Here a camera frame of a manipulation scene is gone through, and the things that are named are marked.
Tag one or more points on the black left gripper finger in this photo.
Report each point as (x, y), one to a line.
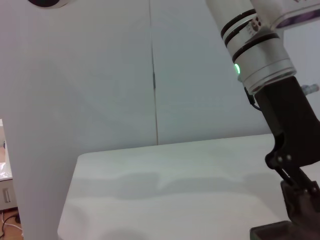
(300, 207)

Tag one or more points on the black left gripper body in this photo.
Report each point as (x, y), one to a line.
(292, 125)

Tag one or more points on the green glasses case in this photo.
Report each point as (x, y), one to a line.
(270, 232)

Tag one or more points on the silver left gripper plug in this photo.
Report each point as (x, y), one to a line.
(310, 88)

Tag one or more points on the round dark overhead object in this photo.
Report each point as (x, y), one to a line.
(50, 2)

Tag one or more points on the grey drawer cabinet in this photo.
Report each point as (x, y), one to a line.
(6, 192)

